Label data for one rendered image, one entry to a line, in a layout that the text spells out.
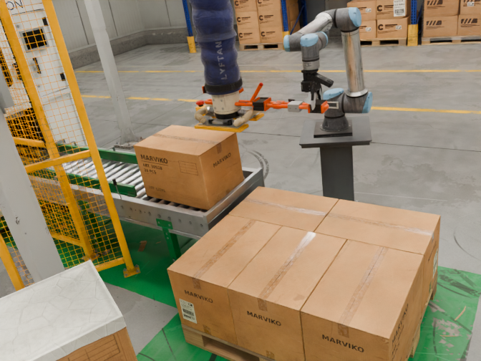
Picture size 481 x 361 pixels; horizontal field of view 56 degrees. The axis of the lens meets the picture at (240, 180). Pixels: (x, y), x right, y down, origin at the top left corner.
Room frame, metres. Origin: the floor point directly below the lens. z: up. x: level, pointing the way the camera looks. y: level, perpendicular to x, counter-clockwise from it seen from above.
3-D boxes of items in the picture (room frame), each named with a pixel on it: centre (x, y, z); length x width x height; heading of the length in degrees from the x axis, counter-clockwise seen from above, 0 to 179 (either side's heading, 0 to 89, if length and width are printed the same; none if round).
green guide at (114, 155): (3.81, 1.11, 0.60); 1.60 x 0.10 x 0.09; 54
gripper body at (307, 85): (2.35, -0.45, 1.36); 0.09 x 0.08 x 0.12; 54
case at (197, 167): (2.90, 0.33, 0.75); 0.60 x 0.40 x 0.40; 51
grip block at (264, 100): (2.53, -0.19, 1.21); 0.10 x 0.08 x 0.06; 144
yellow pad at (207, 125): (2.60, 0.06, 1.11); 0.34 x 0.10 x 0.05; 54
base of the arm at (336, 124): (3.13, -0.76, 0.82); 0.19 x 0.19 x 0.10
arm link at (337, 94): (3.12, -0.77, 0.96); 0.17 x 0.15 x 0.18; 58
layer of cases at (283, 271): (2.06, -0.30, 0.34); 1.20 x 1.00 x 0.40; 54
